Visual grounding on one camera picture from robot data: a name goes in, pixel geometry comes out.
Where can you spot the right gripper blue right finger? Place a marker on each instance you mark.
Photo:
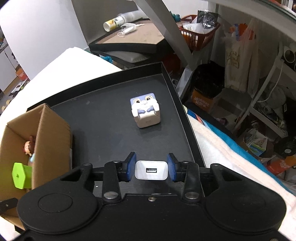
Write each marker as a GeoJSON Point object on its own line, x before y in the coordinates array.
{"type": "Point", "coordinates": [188, 173]}

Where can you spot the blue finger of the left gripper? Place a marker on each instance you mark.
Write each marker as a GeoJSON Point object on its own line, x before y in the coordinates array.
{"type": "Point", "coordinates": [8, 204]}

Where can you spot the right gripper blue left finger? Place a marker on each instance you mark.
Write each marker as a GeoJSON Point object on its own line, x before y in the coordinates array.
{"type": "Point", "coordinates": [116, 172]}

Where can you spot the white usb charger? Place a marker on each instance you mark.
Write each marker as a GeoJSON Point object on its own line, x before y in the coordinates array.
{"type": "Point", "coordinates": [151, 170]}

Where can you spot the green hexagonal box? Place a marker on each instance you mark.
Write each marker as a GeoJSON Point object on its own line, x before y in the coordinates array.
{"type": "Point", "coordinates": [22, 176]}

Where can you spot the brown-haired doll figurine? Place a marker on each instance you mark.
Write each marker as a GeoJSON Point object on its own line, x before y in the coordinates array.
{"type": "Point", "coordinates": [29, 146]}

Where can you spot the brown cardboard box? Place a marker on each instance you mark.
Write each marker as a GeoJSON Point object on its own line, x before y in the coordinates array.
{"type": "Point", "coordinates": [53, 140]}

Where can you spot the purple white cube charger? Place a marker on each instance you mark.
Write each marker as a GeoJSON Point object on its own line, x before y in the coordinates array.
{"type": "Point", "coordinates": [145, 110]}

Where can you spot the small blue red figurine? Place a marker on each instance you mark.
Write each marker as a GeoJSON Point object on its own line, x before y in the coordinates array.
{"type": "Point", "coordinates": [32, 158]}

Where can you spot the black shallow tray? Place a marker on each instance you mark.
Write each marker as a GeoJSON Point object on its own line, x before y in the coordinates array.
{"type": "Point", "coordinates": [104, 130]}

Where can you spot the grey chair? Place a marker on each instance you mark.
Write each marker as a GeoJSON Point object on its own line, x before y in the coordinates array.
{"type": "Point", "coordinates": [126, 60]}

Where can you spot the white tote bag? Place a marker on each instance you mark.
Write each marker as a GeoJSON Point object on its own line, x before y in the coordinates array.
{"type": "Point", "coordinates": [242, 58]}

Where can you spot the orange box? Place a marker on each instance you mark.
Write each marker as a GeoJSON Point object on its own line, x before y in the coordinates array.
{"type": "Point", "coordinates": [21, 74]}

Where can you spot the black brown side tray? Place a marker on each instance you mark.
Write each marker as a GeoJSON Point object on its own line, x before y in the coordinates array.
{"type": "Point", "coordinates": [146, 39]}

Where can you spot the red plastic basket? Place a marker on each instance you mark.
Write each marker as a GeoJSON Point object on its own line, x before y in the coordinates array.
{"type": "Point", "coordinates": [194, 34]}

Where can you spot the white face mask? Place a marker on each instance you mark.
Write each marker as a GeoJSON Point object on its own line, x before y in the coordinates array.
{"type": "Point", "coordinates": [128, 28]}

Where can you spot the white yellow can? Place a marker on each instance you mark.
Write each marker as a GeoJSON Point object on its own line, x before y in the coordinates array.
{"type": "Point", "coordinates": [119, 21]}

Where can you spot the grey desk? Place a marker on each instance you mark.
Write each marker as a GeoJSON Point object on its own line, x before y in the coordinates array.
{"type": "Point", "coordinates": [184, 41]}

